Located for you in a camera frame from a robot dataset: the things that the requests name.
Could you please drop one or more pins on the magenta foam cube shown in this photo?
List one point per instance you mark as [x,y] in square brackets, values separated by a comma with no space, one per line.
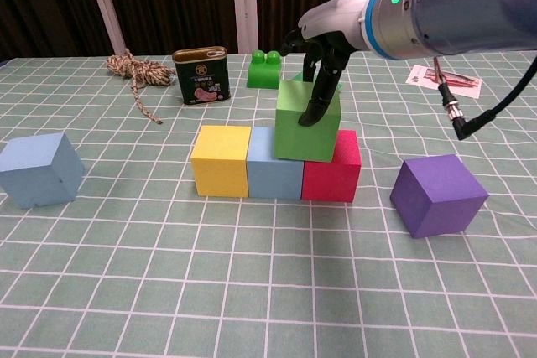
[331,177]

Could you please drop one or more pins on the white metal frame post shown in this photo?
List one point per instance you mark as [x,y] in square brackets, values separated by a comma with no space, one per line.
[105,10]
[247,6]

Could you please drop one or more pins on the green toy building brick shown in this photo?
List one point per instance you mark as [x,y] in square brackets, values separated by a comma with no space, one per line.
[260,75]

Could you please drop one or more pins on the purple foam cube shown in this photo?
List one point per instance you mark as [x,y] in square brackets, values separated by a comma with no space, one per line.
[436,198]

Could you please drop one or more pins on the green foil sachet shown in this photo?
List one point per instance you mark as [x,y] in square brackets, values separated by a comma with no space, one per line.
[298,78]

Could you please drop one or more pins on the light blue foam cube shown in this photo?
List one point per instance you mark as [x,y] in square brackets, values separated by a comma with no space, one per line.
[33,177]
[274,177]

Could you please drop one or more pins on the green foam cube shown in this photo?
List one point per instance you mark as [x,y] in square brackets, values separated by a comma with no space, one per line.
[293,140]

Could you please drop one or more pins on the yellow foam cube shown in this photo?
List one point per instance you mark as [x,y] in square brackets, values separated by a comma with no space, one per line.
[218,165]

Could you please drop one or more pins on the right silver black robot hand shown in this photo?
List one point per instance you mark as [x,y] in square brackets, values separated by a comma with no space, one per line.
[335,14]

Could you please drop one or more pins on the green checked tablecloth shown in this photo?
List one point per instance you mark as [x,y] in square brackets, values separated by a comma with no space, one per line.
[268,291]

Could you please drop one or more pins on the dark green luncheon meat can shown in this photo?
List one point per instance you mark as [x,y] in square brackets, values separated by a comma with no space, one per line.
[201,81]

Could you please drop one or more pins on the right blue grey robot arm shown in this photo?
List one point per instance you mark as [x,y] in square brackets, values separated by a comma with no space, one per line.
[461,6]

